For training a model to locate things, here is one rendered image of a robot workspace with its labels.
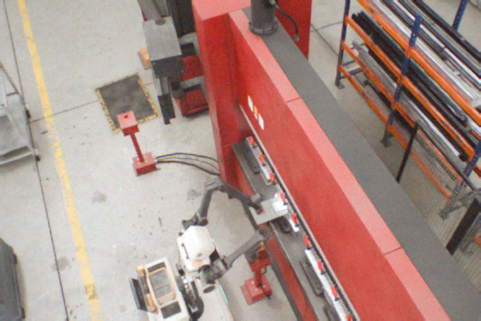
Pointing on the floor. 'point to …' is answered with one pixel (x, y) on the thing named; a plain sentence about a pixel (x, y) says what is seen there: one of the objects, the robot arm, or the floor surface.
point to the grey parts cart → (13, 121)
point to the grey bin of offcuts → (9, 286)
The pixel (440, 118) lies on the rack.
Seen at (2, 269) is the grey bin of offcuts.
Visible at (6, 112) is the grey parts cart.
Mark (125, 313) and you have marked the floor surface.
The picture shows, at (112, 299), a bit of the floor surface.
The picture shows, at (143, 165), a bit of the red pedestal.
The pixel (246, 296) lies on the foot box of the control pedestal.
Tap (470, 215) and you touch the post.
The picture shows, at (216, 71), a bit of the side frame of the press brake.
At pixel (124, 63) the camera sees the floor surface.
